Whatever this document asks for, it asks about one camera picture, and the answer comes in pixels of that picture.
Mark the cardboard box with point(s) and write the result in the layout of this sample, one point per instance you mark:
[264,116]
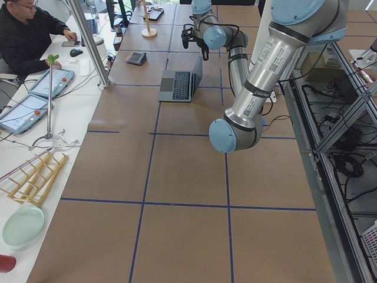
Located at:
[319,73]

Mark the white plastic basket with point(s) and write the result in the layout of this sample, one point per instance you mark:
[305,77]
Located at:
[369,237]

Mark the wooden dish rack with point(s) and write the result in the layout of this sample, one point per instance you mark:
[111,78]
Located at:
[32,181]

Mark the green glass plate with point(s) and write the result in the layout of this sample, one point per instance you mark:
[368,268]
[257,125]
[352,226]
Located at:
[23,226]

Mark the lower teach pendant tablet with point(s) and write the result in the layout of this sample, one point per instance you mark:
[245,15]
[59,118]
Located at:
[22,116]

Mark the aluminium frame post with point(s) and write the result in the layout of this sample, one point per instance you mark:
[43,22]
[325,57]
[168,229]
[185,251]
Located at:
[81,21]

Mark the wooden stand with round base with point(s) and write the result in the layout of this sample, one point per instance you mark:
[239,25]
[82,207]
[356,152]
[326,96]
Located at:
[147,32]

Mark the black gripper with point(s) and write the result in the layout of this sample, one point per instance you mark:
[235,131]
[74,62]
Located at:
[204,49]

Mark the grey laptop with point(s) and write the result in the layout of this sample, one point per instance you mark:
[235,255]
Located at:
[180,86]

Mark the smartphone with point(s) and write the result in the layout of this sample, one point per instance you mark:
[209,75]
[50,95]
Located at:
[71,44]

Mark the black computer mouse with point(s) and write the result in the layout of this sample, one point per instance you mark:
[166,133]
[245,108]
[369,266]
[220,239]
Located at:
[75,52]

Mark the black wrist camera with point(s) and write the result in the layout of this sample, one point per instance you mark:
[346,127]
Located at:
[187,35]

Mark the metal grabber tool green tip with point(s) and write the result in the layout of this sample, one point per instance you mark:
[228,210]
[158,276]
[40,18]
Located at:
[52,59]

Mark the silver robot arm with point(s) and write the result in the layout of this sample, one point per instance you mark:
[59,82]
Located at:
[294,24]

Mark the person in black jacket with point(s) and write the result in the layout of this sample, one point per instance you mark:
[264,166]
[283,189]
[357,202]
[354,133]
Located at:
[26,31]

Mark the red cup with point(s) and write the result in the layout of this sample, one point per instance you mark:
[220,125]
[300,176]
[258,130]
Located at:
[7,263]

